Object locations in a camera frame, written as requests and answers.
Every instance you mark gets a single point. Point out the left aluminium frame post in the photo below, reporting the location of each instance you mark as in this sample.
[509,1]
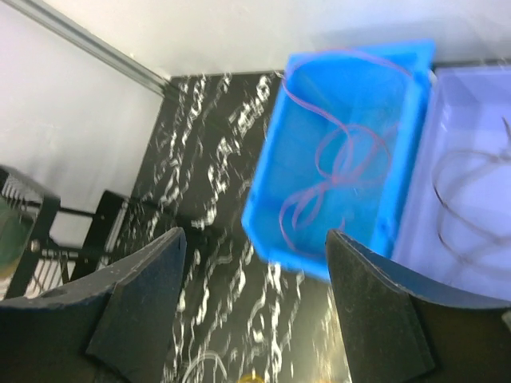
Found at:
[56,22]

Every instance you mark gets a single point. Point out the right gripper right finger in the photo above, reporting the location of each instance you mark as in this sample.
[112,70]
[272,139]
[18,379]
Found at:
[400,326]

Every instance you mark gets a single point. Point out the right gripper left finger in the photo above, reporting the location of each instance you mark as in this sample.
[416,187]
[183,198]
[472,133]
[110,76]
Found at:
[116,320]

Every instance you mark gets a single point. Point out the lavender plastic bin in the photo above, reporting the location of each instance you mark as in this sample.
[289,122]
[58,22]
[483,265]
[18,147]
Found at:
[455,227]

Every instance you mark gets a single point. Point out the blue plastic bin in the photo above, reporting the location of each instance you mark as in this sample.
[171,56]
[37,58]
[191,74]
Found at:
[339,152]

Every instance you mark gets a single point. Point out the black wire dish rack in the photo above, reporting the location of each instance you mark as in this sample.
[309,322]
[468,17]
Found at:
[65,243]

